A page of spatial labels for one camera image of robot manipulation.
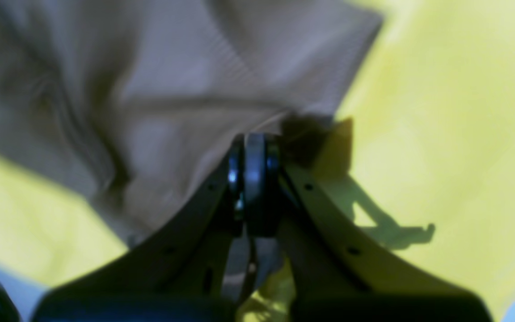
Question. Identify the brown T-shirt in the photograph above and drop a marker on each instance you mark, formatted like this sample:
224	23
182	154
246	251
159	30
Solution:
132	103

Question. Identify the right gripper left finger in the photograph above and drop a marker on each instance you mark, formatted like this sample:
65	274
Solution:
176	274

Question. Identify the yellow tablecloth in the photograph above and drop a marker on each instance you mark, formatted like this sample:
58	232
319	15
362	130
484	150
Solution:
420	158

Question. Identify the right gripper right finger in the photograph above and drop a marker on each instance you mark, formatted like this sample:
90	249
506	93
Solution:
340	274

